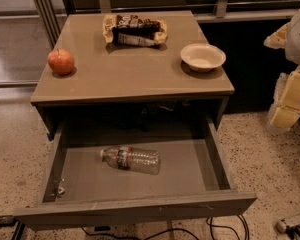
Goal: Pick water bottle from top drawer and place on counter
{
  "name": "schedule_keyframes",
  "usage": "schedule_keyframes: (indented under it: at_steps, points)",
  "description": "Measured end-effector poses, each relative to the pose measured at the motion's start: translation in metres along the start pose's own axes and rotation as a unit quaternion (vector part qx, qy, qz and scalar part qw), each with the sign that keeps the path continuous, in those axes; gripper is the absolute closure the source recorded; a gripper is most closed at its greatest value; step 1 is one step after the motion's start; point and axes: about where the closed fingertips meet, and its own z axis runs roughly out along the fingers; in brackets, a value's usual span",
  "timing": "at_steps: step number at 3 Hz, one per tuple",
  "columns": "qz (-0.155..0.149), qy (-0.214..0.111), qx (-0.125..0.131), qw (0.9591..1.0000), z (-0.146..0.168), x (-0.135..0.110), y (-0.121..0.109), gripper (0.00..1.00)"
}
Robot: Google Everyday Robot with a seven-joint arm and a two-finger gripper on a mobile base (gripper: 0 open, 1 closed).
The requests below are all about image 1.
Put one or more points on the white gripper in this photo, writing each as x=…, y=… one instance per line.
x=287, y=92

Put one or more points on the clear plastic water bottle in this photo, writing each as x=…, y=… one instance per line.
x=132, y=159

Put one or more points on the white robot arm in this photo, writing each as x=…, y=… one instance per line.
x=292, y=53

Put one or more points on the grey cabinet with counter top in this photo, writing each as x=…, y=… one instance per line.
x=106, y=73

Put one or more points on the grey open top drawer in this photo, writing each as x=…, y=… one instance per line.
x=79, y=189

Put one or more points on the white bowl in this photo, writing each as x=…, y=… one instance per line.
x=202, y=57

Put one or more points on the white power strip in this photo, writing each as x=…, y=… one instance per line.
x=288, y=223

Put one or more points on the brown chip bag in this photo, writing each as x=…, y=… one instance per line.
x=134, y=30

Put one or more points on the red apple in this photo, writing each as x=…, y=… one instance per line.
x=61, y=61

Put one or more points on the black power adapter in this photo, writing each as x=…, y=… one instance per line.
x=7, y=221

